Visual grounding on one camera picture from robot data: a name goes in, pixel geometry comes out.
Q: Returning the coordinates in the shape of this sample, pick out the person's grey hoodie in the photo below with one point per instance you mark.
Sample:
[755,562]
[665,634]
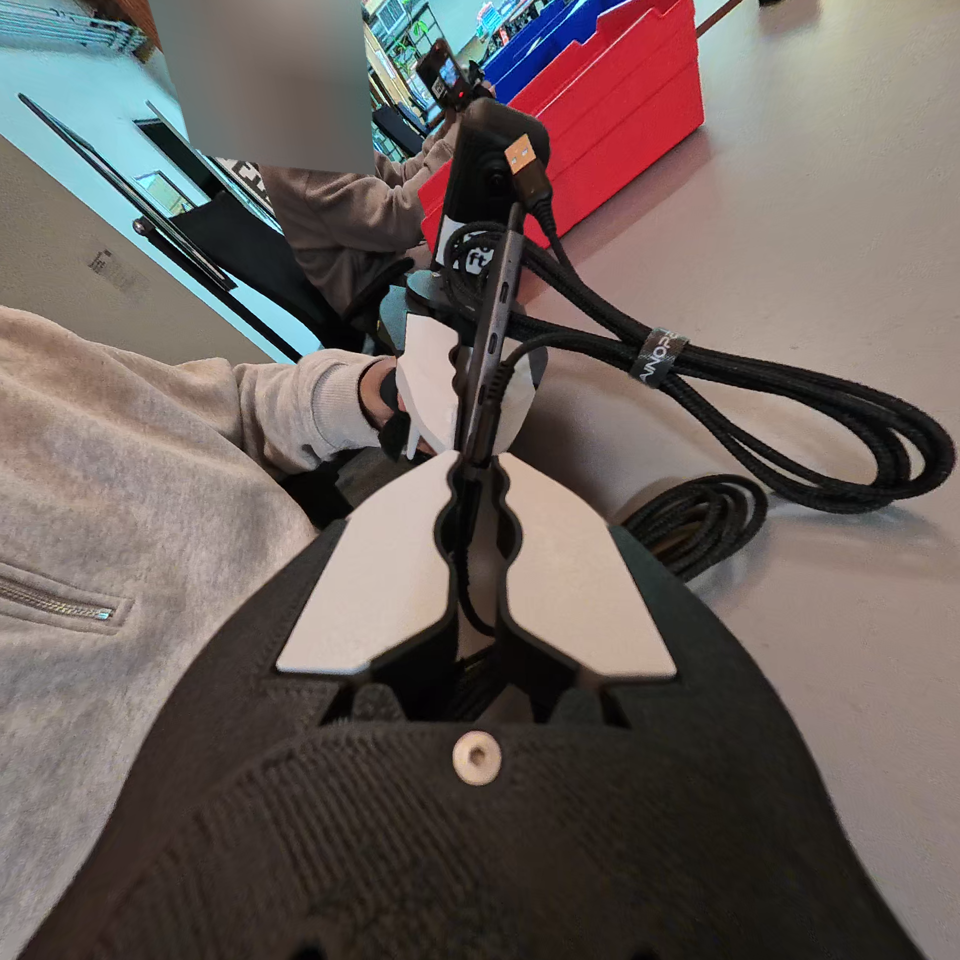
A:
[112,525]

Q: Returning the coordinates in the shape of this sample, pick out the person's left forearm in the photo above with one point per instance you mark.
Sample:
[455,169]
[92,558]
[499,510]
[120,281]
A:
[300,409]

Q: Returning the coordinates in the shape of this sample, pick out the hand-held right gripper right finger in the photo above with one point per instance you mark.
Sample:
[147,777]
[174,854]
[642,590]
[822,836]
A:
[585,585]

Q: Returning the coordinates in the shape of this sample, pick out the person's left hand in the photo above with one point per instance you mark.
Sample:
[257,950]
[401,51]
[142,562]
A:
[371,394]

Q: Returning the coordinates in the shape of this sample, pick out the blue plastic bin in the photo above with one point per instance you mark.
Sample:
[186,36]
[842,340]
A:
[540,45]

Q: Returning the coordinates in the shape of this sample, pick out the red plastic bin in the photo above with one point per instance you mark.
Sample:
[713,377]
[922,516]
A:
[615,97]

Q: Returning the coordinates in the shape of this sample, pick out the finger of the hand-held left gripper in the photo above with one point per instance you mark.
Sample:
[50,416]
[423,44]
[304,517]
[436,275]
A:
[429,382]
[519,401]

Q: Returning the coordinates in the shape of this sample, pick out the grey USB hub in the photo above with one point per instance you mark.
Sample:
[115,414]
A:
[495,315]

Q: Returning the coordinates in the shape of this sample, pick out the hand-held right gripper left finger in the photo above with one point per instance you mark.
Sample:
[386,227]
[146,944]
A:
[360,577]

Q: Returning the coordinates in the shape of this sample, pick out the black chair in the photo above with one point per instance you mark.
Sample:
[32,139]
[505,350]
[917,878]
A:
[240,255]

